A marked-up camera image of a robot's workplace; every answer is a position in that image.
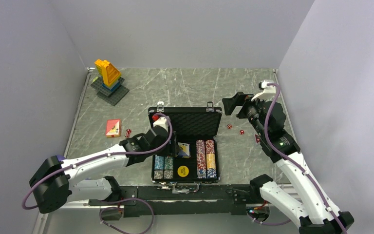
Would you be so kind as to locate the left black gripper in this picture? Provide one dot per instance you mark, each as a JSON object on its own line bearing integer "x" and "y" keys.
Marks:
{"x": 172, "y": 149}

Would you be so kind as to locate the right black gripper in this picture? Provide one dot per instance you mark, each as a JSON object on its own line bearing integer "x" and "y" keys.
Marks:
{"x": 239, "y": 100}

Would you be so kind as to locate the blue playing card deck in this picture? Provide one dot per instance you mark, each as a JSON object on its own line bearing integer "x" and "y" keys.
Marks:
{"x": 185, "y": 150}

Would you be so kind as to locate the red playing card deck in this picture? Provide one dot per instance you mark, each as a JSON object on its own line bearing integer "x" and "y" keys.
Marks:
{"x": 113, "y": 128}

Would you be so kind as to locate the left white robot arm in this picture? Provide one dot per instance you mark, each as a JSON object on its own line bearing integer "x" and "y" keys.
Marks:
{"x": 58, "y": 182}

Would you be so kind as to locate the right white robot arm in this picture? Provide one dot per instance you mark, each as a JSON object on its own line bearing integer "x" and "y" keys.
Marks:
{"x": 314, "y": 212}

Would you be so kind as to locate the yellow big blind button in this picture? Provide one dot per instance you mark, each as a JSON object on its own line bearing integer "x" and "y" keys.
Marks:
{"x": 183, "y": 171}

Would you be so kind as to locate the blue chip row far left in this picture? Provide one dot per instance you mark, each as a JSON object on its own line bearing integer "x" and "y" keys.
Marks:
{"x": 159, "y": 165}

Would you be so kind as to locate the black poker chip case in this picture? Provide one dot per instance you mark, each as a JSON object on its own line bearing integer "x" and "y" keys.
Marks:
{"x": 192, "y": 155}

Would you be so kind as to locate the red yellow chip row right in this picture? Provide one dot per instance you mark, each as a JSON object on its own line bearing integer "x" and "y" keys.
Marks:
{"x": 210, "y": 159}

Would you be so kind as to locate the grey toy brick baseplate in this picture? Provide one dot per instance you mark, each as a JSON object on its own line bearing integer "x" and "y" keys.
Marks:
{"x": 112, "y": 96}

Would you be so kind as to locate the yellow toy brick tower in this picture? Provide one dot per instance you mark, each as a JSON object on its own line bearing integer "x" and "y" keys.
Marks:
{"x": 110, "y": 74}

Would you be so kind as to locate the purple cylinder object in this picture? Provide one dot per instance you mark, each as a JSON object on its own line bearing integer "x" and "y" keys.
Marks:
{"x": 60, "y": 158}

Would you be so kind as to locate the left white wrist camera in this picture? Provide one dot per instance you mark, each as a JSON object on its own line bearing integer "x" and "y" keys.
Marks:
{"x": 160, "y": 122}

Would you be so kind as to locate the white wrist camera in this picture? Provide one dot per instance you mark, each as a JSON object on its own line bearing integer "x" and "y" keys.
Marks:
{"x": 267, "y": 91}
{"x": 160, "y": 122}

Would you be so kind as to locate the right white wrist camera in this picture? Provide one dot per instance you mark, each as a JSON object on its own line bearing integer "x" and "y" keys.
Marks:
{"x": 267, "y": 91}

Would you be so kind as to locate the black front mounting rail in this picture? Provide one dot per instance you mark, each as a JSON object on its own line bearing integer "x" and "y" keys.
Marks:
{"x": 209, "y": 199}

